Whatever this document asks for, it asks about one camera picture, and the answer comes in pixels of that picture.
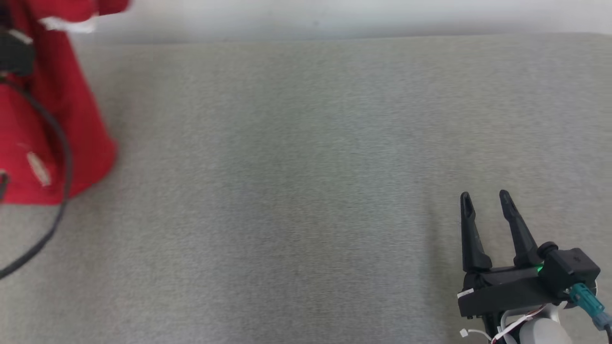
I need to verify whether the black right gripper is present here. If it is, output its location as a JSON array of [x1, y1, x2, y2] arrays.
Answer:
[[458, 190, 557, 318]]

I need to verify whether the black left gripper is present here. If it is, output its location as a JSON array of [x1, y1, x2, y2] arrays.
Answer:
[[0, 29, 35, 77]]

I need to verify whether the plain red white-trimmed garment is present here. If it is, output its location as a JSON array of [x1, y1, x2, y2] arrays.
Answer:
[[0, 0, 132, 206]]

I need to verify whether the twisted red white wire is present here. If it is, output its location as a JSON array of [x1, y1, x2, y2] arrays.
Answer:
[[492, 306, 548, 343]]

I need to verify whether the teal cable connector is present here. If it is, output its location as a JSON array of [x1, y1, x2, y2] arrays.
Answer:
[[569, 283, 612, 330]]

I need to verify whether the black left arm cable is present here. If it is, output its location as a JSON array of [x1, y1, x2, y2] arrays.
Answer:
[[0, 79, 73, 279]]

